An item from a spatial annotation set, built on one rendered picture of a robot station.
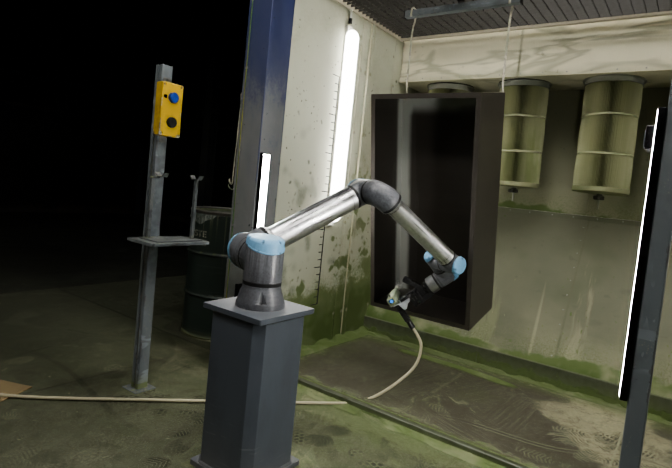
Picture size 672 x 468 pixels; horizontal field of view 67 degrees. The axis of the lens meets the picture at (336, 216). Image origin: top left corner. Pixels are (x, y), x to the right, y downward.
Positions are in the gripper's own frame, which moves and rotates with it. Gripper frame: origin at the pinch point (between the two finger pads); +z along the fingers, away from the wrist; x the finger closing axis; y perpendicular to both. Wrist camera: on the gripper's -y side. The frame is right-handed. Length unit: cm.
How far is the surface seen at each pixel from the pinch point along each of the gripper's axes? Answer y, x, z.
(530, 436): 84, -21, -22
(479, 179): -30, -16, -72
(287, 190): -87, 18, 19
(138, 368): -47, -42, 121
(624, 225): 51, 97, -142
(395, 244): -24.8, 41.0, -13.5
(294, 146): -107, 20, 1
